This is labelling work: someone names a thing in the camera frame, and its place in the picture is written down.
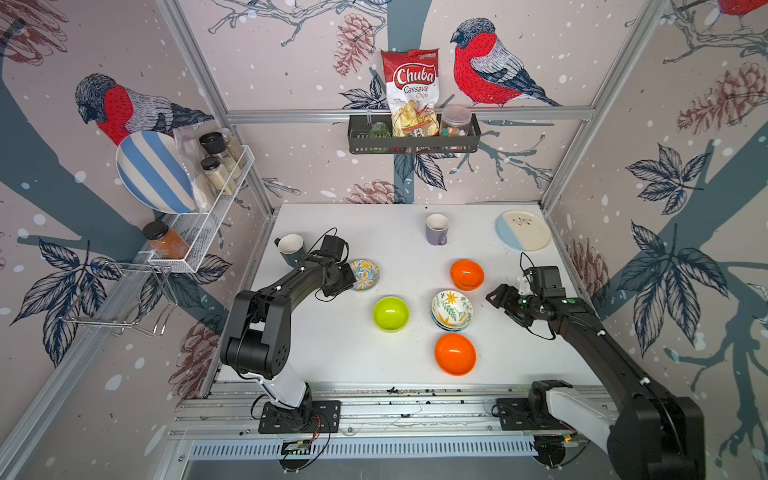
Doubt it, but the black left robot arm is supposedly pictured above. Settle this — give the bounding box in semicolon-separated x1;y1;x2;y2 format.
219;231;355;410

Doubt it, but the green leaf bowl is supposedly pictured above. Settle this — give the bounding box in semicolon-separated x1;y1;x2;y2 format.
431;315;471;332
433;318;469;332

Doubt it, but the orange spice jar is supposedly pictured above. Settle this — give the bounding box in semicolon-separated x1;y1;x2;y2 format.
142;220;189;260

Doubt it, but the black wall basket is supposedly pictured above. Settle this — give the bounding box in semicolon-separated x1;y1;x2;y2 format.
347;114;482;154

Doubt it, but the large orange bowl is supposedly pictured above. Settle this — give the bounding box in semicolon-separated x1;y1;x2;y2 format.
434;333;477;376

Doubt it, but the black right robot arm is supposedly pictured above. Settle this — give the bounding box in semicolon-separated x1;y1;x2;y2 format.
486;266;706;479

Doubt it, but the small orange bowl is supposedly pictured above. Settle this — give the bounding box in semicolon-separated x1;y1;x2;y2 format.
450;259;485;291

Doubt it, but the blue yellow patterned bowl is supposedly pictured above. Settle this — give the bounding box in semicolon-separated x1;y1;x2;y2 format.
350;259;381;292

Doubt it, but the black lid spice jar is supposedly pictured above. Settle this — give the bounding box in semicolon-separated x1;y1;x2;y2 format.
198;131;242;180

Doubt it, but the dark green mug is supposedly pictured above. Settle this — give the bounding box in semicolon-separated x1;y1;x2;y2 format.
274;234;307;268

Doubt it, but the beige spice jar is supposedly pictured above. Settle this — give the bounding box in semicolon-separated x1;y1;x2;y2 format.
200;156;236;196

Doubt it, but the blue cream plate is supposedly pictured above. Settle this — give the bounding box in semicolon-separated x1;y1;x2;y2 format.
494;210;551;252

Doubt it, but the clear wall shelf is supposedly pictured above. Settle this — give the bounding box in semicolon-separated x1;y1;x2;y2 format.
149;124;255;273

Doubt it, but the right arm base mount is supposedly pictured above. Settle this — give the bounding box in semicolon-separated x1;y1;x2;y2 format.
491;380;574;432

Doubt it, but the purple mug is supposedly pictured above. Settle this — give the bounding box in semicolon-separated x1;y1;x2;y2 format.
425;214;450;246

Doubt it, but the lime green bowl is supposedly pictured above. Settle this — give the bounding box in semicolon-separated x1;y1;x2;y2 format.
373;296;410;333

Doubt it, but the red cassava chips bag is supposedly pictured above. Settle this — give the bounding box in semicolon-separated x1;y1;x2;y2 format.
381;49;440;137

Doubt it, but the wire hook rack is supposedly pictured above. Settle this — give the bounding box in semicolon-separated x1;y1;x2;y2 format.
60;263;178;338

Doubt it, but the green glass jar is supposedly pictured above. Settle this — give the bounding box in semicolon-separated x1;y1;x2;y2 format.
367;121;392;138

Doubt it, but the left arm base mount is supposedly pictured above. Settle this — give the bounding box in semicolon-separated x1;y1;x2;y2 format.
257;400;342;435

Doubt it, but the yellow flower bowl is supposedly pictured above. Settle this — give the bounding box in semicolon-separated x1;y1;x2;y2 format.
430;290;474;324

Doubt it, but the blue striped plate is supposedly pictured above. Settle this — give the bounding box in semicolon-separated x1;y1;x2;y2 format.
115;131;196;214

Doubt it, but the clear lidded candy jar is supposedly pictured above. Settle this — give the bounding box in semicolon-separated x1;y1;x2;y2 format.
440;105;472;137

